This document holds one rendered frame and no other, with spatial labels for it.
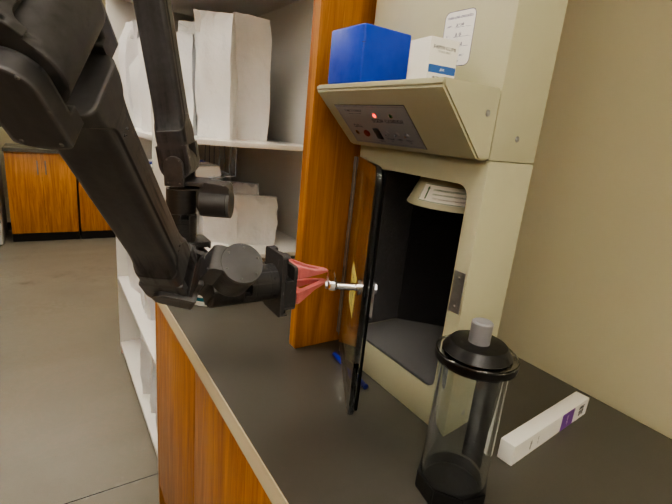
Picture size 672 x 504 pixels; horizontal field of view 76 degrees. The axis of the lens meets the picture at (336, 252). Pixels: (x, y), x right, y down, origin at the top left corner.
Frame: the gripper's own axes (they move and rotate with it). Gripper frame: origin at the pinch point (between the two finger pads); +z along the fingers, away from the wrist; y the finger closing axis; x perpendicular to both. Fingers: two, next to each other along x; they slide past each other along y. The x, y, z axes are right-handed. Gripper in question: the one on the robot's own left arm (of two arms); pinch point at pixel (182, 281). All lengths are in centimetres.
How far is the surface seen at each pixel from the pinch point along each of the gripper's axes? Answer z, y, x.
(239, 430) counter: 17.0, 2.2, -28.5
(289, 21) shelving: -78, 75, 109
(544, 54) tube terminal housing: -46, 41, -45
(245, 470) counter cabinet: 29.3, 5.0, -25.0
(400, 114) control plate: -36, 24, -34
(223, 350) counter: 16.2, 8.0, -2.9
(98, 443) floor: 110, -12, 100
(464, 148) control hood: -32, 29, -44
